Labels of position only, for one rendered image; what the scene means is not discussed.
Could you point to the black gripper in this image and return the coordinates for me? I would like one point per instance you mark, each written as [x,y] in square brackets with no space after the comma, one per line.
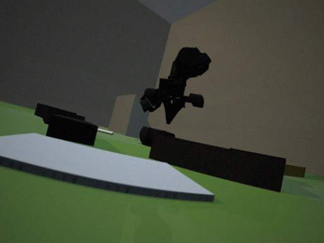
[178,99]

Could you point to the light grey flat panel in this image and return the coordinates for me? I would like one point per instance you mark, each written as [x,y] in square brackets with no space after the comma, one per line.
[87,166]

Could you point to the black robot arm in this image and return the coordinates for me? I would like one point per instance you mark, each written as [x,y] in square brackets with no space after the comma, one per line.
[190,63]

